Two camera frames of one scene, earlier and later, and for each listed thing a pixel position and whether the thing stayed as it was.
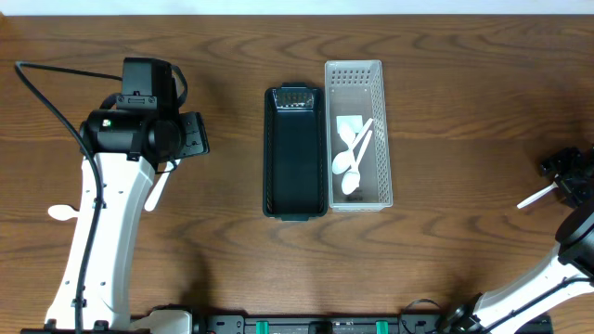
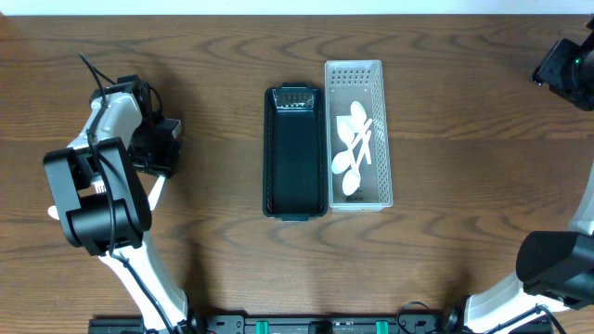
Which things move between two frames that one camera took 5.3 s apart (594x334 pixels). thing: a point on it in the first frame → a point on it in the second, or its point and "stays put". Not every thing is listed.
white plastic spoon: x=351 y=180 stays put
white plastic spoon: x=536 y=195 → x=358 y=120
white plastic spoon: x=342 y=162 stays put
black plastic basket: x=295 y=155 stays put
